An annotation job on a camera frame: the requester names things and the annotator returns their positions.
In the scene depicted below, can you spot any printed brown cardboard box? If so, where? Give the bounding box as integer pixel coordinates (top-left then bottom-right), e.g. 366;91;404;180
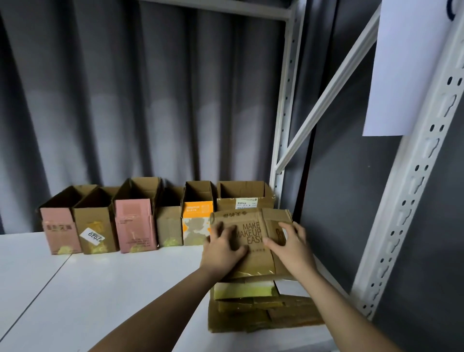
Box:
215;180;277;213

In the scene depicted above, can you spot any brown box with 7020 sticker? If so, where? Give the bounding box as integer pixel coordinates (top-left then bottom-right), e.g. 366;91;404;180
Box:
72;186;121;256

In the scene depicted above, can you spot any person's right hand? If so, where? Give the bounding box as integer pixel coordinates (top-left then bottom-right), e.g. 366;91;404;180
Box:
261;220;318;281

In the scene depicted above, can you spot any orange and white carton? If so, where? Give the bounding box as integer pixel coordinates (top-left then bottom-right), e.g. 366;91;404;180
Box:
180;180;218;248

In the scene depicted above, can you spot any pile of cardboard boxes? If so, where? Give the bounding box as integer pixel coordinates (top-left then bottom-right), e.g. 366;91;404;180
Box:
206;276;326;335

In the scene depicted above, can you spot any small brown labelled carton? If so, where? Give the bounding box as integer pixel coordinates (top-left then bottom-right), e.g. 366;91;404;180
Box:
154;186;187;249

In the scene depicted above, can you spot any person's right forearm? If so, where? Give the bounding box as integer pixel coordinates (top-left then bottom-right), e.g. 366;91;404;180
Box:
296;265;405;352

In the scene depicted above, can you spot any pink lettered cardboard box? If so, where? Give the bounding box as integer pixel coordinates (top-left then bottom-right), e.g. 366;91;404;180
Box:
113;176;162;255
38;184;100;256

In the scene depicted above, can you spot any person's left forearm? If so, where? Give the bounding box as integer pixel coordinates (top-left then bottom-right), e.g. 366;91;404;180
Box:
90;267;227;352

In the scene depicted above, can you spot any person's left hand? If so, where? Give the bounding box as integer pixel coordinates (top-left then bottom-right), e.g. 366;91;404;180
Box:
199;220;250;281

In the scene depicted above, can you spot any plain paper sheet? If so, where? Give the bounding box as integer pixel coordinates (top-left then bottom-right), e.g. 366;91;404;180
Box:
362;0;455;138

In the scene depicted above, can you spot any brown box with white label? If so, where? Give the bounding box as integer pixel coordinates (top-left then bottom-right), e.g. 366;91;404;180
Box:
209;206;295;281

